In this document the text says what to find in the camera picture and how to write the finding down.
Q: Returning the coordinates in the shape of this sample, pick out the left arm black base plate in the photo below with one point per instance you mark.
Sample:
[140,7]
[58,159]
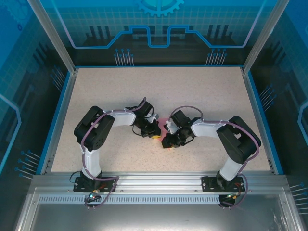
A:
[79,185]

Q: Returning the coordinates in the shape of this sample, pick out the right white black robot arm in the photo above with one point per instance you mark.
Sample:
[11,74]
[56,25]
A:
[238,142]

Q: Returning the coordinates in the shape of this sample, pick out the aluminium side rail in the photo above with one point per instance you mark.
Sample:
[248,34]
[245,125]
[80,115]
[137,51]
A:
[60,120]
[260,120]

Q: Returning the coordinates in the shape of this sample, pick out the left aluminium frame post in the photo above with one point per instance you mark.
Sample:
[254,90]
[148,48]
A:
[53,36]

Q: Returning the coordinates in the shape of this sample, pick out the left aluminium side rail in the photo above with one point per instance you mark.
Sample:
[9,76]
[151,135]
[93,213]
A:
[60,120]

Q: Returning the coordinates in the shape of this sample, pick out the aluminium frame post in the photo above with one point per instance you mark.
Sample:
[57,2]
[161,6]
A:
[262,36]
[53,36]

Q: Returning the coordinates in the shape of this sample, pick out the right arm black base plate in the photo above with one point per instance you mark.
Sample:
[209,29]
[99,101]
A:
[208,184]

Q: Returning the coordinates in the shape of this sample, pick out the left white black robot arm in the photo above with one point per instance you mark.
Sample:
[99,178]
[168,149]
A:
[93,134]

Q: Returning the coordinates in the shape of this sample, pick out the right aluminium side rail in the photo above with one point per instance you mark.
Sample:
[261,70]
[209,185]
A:
[260,120]

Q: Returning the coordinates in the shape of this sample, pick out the right aluminium frame post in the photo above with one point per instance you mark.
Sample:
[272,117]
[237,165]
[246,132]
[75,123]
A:
[262,36]

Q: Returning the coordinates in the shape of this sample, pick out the aluminium mounting rail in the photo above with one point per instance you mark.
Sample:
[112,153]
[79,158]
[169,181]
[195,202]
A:
[158,183]

